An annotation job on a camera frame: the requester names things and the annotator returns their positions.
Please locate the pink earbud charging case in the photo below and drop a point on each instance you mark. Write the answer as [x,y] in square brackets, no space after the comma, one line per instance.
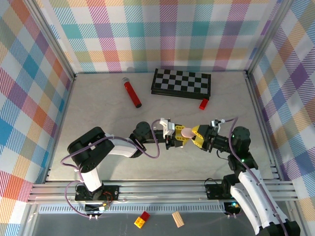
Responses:
[187,132]

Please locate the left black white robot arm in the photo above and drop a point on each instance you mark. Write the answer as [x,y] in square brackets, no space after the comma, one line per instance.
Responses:
[88,152]

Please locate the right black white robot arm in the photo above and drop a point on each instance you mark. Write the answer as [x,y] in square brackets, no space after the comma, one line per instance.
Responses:
[248,196]

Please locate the red rectangular block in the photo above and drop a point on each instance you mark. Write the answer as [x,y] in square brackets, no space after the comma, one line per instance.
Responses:
[203,103]

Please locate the red toy microphone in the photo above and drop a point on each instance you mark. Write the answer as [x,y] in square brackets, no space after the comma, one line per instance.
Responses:
[131,94]

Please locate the folded black chess board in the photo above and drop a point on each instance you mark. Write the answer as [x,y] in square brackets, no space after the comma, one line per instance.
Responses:
[180,83]

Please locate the small black connector box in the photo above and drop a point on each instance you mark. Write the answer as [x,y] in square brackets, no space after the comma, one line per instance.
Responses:
[233,207]
[97,208]

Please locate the wooden block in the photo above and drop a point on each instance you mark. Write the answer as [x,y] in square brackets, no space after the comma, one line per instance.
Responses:
[178,219]

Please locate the red toy brick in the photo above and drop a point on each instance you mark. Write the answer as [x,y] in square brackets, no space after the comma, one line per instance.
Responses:
[145,215]

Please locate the yellow toy brick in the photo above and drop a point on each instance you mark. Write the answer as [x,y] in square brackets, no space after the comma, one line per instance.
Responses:
[139,222]

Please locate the aluminium table side rail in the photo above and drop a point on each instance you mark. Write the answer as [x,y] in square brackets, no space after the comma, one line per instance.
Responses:
[263,127]
[61,127]

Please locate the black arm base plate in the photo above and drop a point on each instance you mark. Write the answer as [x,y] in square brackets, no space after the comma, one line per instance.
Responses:
[112,193]
[212,193]

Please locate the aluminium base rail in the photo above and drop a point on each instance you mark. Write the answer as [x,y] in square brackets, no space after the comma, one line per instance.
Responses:
[160,191]

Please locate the aluminium frame post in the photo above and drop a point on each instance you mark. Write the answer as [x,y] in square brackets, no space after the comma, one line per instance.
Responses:
[50,37]
[268,37]

